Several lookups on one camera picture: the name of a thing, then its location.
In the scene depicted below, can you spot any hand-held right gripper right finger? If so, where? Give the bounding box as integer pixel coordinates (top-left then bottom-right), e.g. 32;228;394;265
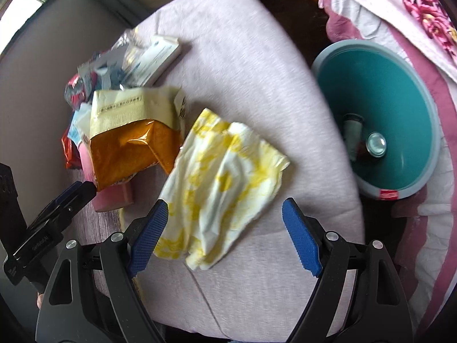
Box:
282;198;416;343

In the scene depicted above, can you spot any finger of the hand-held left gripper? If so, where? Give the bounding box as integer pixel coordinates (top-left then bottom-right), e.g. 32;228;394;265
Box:
49;182;85;212
27;182;98;234

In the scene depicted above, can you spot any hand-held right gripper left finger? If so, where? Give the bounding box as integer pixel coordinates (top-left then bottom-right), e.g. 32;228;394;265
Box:
36;199;170;343

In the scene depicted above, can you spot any orange cream snack bag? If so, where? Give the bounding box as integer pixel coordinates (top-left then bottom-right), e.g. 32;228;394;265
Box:
89;86;188;192

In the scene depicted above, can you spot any yellow white wrapper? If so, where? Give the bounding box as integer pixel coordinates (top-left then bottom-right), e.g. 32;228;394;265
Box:
154;108;290;271

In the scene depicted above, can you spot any teal trash bin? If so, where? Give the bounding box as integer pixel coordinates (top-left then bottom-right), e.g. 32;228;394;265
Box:
310;39;441;201

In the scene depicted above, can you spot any pink box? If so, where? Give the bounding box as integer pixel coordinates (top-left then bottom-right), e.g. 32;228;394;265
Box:
79;139;135;213

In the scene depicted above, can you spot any red foil wrapper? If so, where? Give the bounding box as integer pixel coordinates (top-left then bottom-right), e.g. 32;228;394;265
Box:
61;129;84;170

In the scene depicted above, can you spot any red blue patterned wrapper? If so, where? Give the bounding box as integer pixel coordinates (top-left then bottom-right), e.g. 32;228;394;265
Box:
64;73;99;109

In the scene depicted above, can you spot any metal can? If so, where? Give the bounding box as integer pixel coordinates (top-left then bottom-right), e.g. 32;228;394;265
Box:
364;132;388;158

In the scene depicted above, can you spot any clear plastic bottle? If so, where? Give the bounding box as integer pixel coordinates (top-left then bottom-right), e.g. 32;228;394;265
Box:
78;29;151;90

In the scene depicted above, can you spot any pink white bed sheet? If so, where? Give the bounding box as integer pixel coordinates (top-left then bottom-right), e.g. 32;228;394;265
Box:
319;0;457;333

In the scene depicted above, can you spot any white cardboard box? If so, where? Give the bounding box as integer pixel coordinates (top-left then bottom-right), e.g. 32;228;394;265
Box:
137;35;183;86

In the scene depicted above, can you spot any pink tablecloth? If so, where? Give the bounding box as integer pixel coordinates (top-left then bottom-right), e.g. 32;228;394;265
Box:
77;0;365;343

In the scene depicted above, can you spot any grey-blue curtain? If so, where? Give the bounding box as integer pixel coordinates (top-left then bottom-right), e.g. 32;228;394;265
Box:
64;0;147;34

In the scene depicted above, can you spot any pink floral blanket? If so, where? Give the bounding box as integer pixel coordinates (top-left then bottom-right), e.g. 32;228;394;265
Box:
318;0;457;79

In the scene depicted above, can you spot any window with wooden frame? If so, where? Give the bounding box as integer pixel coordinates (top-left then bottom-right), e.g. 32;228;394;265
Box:
0;0;68;54

